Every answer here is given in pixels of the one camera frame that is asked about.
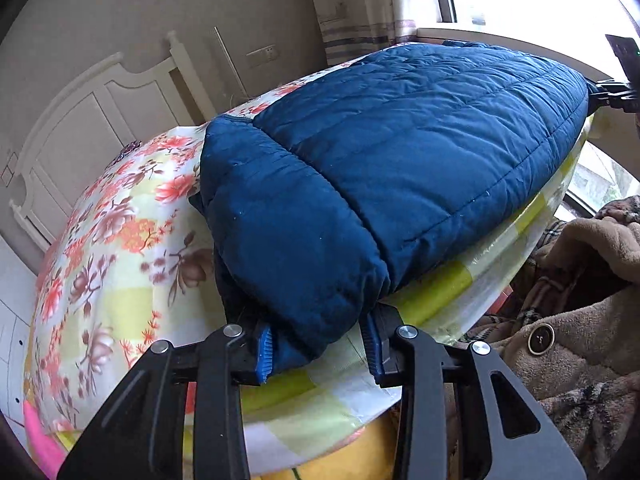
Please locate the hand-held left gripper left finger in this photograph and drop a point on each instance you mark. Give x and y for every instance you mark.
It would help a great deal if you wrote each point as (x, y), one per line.
(264, 355)

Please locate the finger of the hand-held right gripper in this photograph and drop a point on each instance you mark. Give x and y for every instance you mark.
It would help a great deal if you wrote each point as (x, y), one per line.
(617, 95)

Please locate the floral bed sheet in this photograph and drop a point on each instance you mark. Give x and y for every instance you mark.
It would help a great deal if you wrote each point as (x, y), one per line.
(110, 240)

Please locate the white wooden headboard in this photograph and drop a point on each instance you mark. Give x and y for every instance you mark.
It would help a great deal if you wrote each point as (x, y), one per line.
(75, 125)

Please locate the white wardrobe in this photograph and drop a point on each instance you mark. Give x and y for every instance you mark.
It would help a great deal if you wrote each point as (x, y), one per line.
(12, 320)

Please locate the embroidered cushion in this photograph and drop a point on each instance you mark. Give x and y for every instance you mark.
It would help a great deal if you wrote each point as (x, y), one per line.
(126, 151)

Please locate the metal lamp pole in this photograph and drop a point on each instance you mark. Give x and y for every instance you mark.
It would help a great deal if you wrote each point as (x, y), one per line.
(230, 62)

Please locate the pink cloth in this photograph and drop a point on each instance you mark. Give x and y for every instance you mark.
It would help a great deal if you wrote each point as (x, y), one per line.
(42, 440)

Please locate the beige plaid coat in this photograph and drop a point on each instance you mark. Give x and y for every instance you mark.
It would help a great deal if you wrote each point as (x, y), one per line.
(575, 320)

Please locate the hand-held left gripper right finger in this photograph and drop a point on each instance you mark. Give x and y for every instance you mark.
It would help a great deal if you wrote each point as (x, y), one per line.
(372, 345)

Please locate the yellow bed sheet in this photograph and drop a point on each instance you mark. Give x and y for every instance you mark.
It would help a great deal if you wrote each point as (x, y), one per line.
(325, 460)

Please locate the blue quilted jacket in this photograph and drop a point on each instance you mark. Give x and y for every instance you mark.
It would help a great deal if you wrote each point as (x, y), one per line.
(400, 150)

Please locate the wall socket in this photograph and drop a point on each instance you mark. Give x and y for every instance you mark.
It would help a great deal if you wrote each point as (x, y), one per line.
(262, 56)

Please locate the patterned curtain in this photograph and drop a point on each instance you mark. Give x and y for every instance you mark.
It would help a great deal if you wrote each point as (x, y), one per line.
(360, 5)

